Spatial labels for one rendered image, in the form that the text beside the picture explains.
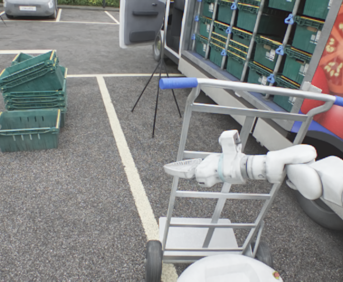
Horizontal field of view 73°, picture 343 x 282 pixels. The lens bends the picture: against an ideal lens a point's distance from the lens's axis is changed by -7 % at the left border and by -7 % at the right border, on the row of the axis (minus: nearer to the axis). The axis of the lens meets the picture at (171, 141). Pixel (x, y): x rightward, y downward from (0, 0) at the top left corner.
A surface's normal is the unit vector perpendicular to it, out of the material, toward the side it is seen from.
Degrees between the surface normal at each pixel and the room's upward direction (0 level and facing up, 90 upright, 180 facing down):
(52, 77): 93
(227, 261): 0
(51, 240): 0
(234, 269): 68
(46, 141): 91
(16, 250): 0
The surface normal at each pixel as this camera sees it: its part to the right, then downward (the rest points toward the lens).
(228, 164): -0.61, -0.15
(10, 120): 0.32, 0.51
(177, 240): 0.12, -0.83
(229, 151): -0.59, 0.18
